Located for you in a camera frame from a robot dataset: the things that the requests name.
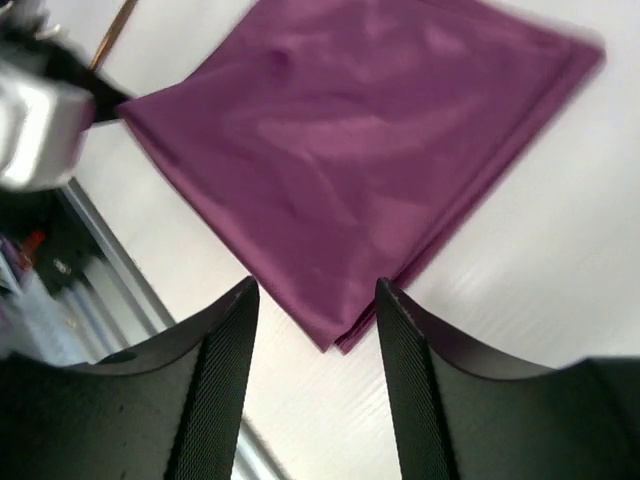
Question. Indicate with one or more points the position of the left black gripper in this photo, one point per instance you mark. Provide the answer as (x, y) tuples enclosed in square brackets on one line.
[(28, 43)]

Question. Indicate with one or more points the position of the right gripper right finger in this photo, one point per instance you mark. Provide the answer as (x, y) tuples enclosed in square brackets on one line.
[(464, 410)]

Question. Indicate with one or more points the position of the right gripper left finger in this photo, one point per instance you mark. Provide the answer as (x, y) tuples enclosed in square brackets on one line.
[(167, 408)]

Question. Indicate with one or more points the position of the purple cloth napkin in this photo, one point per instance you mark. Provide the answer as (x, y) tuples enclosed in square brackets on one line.
[(332, 143)]

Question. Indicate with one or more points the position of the copper knife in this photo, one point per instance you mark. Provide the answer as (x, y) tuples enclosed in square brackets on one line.
[(111, 36)]

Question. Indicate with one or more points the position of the aluminium front rail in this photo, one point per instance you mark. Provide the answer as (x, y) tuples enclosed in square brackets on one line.
[(253, 460)]

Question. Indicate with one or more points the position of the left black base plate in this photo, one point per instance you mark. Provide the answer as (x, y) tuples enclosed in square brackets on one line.
[(42, 234)]

